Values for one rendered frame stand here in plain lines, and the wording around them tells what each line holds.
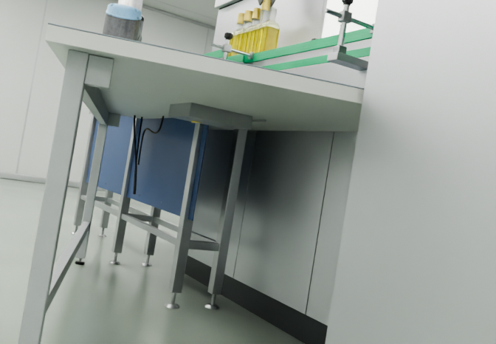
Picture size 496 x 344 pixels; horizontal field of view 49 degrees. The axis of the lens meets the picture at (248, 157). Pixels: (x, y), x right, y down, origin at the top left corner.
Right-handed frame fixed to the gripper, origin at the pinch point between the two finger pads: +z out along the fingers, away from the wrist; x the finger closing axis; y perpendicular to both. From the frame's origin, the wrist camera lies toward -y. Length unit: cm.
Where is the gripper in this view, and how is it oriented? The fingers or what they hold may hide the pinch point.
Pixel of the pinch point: (266, 3)
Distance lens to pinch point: 213.0
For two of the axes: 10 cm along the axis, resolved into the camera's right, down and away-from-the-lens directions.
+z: -1.6, 9.9, -0.3
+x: -8.5, -1.5, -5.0
